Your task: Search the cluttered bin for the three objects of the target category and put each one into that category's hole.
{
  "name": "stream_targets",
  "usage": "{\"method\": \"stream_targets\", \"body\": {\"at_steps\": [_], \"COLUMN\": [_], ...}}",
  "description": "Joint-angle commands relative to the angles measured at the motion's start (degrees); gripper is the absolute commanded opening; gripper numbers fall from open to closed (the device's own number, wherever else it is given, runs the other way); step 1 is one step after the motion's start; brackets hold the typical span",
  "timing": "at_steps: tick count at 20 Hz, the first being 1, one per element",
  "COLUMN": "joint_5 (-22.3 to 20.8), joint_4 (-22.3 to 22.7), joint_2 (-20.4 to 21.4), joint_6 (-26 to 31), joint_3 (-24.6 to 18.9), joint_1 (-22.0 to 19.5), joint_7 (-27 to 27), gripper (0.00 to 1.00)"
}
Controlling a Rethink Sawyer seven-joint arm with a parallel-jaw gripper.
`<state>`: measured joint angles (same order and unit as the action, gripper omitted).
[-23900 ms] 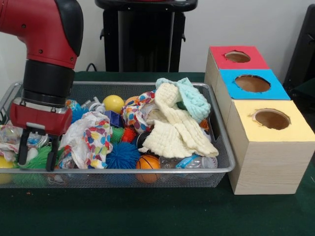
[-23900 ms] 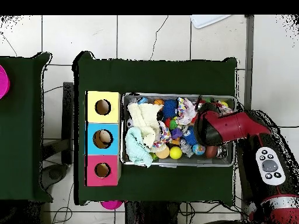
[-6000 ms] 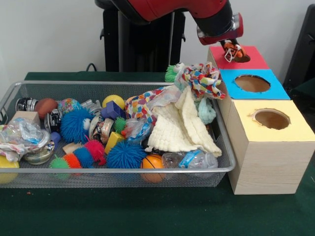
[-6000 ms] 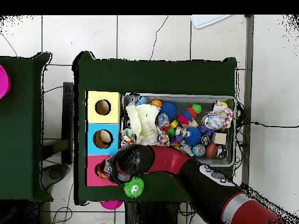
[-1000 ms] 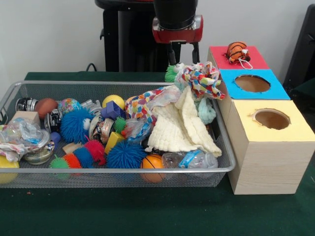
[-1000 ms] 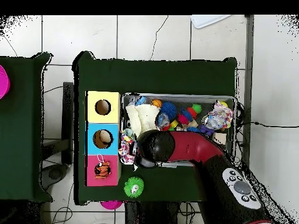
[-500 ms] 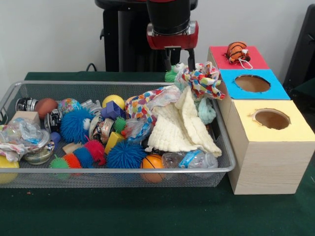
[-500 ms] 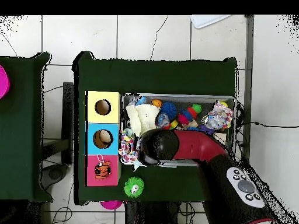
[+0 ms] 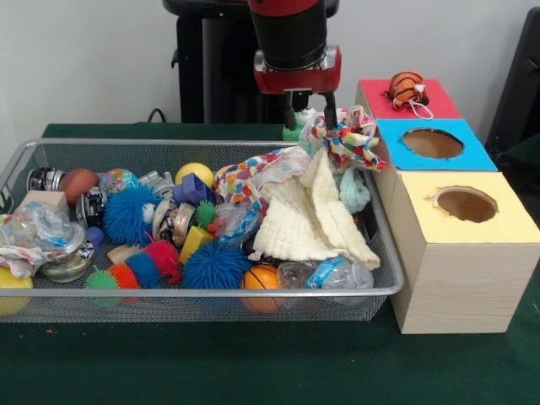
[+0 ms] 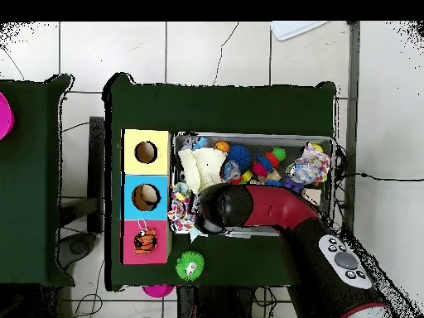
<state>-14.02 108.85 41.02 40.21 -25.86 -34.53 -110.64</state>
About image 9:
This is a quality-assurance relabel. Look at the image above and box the dark green table cloth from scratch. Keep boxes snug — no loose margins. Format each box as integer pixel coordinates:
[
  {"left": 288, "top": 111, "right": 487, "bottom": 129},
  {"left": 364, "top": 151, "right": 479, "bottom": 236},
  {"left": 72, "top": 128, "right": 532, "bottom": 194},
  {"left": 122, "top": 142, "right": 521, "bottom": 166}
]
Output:
[{"left": 0, "top": 121, "right": 540, "bottom": 405}]

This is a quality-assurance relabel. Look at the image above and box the large colourful dotted cloth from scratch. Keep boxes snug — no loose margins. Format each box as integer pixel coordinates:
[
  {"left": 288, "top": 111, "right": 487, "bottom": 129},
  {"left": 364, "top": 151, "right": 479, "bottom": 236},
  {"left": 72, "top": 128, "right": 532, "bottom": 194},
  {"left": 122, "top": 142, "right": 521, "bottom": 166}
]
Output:
[{"left": 298, "top": 105, "right": 389, "bottom": 172}]

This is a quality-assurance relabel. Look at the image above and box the blue spiky ball with eyes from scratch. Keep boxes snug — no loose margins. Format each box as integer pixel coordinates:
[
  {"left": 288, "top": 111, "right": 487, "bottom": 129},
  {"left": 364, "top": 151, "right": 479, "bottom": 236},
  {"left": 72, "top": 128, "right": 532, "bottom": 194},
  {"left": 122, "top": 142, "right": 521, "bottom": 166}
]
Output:
[{"left": 103, "top": 183, "right": 164, "bottom": 246}]

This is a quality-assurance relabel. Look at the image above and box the yellow ball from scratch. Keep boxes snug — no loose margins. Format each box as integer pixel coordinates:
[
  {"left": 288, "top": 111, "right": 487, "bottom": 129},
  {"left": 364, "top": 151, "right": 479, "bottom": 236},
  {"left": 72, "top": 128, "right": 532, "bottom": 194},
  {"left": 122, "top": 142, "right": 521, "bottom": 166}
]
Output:
[{"left": 175, "top": 162, "right": 215, "bottom": 186}]

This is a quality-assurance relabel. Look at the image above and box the black chair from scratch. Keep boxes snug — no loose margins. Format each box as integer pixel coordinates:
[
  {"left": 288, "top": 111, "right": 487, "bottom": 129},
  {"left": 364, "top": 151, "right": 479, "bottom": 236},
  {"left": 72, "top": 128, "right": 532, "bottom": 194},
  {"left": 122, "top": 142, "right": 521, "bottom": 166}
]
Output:
[{"left": 484, "top": 6, "right": 540, "bottom": 170}]

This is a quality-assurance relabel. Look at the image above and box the orange striped plush tiger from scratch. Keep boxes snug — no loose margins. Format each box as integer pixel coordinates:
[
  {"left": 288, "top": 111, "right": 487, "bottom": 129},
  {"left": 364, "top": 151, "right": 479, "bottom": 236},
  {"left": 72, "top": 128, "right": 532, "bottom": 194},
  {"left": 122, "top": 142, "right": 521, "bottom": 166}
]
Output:
[{"left": 386, "top": 71, "right": 435, "bottom": 121}]

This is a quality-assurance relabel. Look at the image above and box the clear mesh bin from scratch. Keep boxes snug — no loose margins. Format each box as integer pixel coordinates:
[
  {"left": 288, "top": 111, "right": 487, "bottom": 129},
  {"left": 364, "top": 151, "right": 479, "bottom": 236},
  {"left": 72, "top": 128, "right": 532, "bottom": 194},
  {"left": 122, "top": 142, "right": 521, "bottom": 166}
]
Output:
[{"left": 0, "top": 138, "right": 407, "bottom": 324}]

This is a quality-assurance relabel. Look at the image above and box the orange toy basketball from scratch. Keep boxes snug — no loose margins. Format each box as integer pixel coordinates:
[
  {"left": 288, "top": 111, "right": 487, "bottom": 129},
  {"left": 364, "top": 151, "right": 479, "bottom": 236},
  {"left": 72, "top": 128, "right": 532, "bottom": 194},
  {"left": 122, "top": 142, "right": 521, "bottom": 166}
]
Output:
[{"left": 241, "top": 263, "right": 284, "bottom": 316}]

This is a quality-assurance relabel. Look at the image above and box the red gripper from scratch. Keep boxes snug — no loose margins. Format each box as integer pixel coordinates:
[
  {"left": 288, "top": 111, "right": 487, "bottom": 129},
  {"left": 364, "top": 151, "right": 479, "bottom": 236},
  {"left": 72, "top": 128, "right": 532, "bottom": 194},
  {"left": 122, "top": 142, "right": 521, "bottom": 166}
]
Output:
[{"left": 253, "top": 44, "right": 343, "bottom": 130}]

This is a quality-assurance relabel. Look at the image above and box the yellow toy block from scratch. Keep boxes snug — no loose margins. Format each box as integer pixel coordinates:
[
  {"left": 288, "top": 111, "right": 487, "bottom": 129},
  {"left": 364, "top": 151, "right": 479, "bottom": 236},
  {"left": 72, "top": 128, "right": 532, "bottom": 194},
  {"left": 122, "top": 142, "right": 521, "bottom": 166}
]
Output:
[{"left": 179, "top": 226, "right": 214, "bottom": 267}]

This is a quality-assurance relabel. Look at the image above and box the multicolour spiky caterpillar toy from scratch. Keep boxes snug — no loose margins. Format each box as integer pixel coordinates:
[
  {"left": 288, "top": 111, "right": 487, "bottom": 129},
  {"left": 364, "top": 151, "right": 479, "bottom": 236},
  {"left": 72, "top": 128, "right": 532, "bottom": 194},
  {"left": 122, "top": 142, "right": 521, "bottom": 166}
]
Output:
[{"left": 86, "top": 240, "right": 183, "bottom": 292}]

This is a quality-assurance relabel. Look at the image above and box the mint quilted cloth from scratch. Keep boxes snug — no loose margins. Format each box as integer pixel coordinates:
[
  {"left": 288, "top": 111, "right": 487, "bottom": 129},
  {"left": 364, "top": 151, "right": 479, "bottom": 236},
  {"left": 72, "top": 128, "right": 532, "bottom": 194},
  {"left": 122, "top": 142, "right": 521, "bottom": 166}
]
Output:
[{"left": 339, "top": 168, "right": 371, "bottom": 214}]

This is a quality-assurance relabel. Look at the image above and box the wooden box with three holes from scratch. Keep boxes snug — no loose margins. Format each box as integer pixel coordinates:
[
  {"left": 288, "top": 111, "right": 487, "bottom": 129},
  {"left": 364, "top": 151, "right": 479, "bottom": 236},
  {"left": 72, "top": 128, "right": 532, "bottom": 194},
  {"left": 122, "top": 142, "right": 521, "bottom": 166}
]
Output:
[{"left": 350, "top": 77, "right": 540, "bottom": 335}]

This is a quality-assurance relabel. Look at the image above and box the green spiky ball with eyes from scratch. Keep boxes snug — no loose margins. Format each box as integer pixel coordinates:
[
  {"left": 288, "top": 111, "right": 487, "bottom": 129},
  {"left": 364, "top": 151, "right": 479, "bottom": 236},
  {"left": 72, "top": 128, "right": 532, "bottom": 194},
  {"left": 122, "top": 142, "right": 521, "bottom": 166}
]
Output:
[{"left": 281, "top": 107, "right": 317, "bottom": 143}]

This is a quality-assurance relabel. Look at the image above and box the cream quilted cloth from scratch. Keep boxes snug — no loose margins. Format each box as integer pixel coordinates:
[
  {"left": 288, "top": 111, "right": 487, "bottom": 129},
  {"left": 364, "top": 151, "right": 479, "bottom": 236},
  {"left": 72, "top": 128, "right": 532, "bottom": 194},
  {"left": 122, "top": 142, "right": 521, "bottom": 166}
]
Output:
[{"left": 248, "top": 147, "right": 381, "bottom": 271}]

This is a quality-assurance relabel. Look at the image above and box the small colourful dotted cloth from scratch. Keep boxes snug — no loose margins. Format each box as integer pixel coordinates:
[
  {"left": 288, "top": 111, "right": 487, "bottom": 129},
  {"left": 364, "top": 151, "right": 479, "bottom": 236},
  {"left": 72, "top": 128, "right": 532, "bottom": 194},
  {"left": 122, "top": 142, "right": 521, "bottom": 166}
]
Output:
[{"left": 213, "top": 146, "right": 311, "bottom": 214}]

